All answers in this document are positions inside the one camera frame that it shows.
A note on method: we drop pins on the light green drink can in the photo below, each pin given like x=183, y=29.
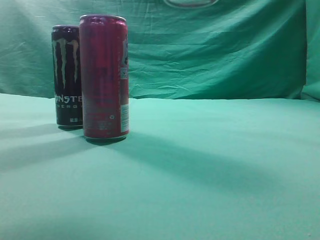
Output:
x=190, y=4

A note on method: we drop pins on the pink slim drink can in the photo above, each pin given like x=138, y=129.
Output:
x=104, y=65

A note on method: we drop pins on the green table cloth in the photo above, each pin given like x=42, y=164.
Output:
x=188, y=170

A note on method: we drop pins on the green backdrop cloth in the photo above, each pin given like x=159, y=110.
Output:
x=233, y=49

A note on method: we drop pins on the black Monster energy can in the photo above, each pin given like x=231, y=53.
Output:
x=65, y=43

